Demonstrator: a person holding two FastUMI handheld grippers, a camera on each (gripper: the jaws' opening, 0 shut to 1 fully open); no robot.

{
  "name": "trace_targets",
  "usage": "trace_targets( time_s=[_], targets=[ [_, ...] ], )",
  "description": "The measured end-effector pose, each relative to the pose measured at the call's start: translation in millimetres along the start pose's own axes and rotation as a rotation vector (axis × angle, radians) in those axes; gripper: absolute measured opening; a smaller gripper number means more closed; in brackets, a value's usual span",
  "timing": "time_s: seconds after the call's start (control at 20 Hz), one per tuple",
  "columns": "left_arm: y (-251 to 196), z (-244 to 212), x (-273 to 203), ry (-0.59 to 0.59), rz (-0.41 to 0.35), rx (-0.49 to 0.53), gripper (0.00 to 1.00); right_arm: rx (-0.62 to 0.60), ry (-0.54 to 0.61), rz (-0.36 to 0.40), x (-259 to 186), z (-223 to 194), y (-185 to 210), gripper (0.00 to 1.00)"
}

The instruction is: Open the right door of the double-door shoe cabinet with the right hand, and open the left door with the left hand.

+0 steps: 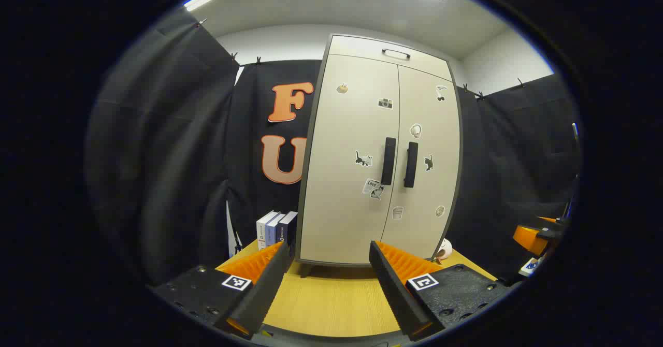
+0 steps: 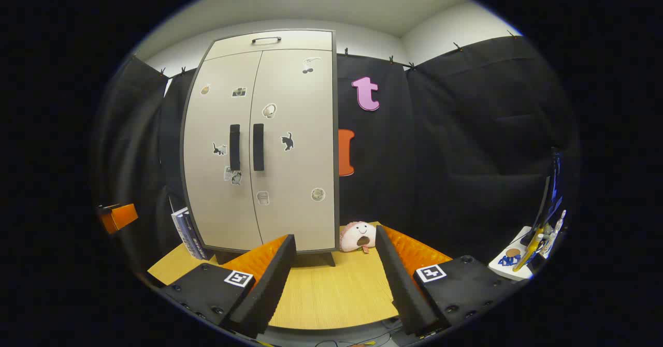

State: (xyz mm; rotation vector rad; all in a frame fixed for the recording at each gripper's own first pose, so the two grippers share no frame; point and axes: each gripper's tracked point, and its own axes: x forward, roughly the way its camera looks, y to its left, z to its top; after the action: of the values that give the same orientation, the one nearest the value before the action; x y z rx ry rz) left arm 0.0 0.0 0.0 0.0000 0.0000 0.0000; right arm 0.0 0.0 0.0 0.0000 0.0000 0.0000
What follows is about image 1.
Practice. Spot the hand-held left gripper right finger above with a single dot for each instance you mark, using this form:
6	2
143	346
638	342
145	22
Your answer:
388	285

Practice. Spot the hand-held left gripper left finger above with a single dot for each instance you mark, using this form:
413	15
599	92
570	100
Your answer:
264	290

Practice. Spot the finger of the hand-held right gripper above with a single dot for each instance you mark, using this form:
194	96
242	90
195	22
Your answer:
528	235

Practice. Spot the cabinet door with camera sticker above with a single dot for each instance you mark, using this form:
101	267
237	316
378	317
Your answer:
342	191

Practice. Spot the cabinet door with headphone sticker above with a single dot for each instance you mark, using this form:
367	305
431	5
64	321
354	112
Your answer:
430	124

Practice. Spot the beige double-door shoe cabinet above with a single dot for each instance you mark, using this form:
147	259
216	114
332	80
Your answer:
362	49

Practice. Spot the light blue book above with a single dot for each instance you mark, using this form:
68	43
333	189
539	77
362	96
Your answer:
272	229

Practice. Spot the navy book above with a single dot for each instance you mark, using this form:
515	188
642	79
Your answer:
287	228

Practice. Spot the white pink toy figure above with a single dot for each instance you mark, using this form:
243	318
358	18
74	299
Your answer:
444	248

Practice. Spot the ceiling light strip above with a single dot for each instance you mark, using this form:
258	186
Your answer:
199	0

